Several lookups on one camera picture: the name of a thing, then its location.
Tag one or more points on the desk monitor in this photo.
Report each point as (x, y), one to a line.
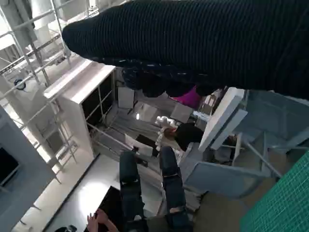
(144, 143)

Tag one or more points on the magenta object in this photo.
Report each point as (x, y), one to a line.
(188, 97)

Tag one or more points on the green cutting mat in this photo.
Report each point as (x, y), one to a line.
(285, 205)

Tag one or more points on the white shelf cabinet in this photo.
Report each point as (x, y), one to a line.
(72, 113)

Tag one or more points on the black laptop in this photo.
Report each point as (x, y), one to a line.
(111, 200)

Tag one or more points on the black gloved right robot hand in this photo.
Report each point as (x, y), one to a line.
(193, 41)

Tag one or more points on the person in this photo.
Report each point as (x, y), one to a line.
(190, 135)
(172, 183)

